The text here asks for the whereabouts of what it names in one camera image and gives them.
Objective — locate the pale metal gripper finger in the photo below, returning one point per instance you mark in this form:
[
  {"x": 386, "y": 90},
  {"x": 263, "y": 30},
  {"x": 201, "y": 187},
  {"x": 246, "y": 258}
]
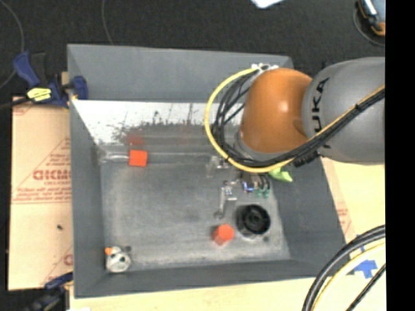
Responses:
[
  {"x": 216, "y": 165},
  {"x": 222, "y": 204}
]

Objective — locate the grey metal bin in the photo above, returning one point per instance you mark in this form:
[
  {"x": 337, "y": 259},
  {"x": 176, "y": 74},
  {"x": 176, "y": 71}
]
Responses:
[{"x": 168, "y": 199}]

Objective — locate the orange cube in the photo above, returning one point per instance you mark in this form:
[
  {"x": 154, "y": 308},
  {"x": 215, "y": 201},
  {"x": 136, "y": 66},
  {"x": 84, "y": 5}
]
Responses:
[{"x": 138, "y": 158}]

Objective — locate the black round ribbed disc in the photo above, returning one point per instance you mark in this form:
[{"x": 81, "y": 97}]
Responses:
[{"x": 253, "y": 220}]

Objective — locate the orange hexagonal block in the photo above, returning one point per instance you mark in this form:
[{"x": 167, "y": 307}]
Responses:
[{"x": 223, "y": 234}]

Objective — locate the brown cardboard board, red print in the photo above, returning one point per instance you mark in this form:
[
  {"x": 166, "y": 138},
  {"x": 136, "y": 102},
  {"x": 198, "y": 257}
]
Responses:
[{"x": 39, "y": 186}]

